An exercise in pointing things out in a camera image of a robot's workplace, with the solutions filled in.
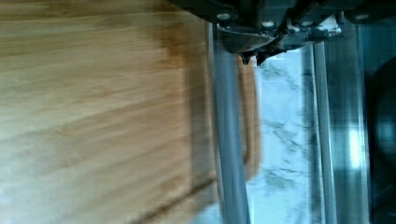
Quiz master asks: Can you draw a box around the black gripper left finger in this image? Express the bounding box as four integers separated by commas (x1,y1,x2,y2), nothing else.
217,24,276,64

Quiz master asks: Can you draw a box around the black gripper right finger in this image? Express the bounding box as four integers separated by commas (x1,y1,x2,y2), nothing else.
256,30,306,66

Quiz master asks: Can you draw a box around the stainless steel toaster oven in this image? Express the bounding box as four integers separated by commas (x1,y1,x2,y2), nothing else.
302,18,395,224

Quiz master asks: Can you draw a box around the bamboo cutting board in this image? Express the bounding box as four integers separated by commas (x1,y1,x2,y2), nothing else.
0,0,263,224

